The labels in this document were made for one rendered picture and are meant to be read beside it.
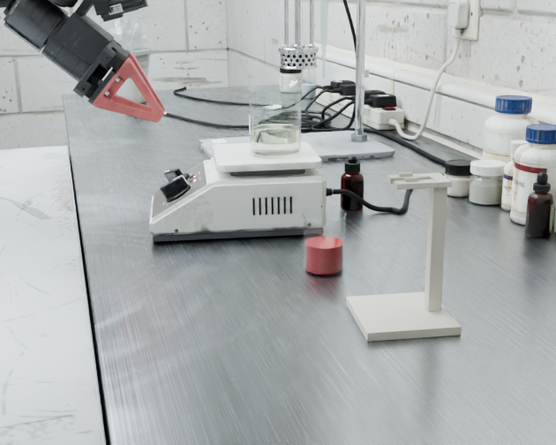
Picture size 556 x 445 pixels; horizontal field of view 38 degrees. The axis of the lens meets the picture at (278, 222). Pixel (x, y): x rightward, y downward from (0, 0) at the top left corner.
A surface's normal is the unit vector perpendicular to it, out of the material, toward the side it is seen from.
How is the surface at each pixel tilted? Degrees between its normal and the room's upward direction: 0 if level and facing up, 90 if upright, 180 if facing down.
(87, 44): 90
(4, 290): 0
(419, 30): 90
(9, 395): 0
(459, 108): 90
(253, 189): 90
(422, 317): 0
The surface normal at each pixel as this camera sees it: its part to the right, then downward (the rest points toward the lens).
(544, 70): -0.96, 0.09
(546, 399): -0.01, -0.96
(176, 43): 0.26, 0.28
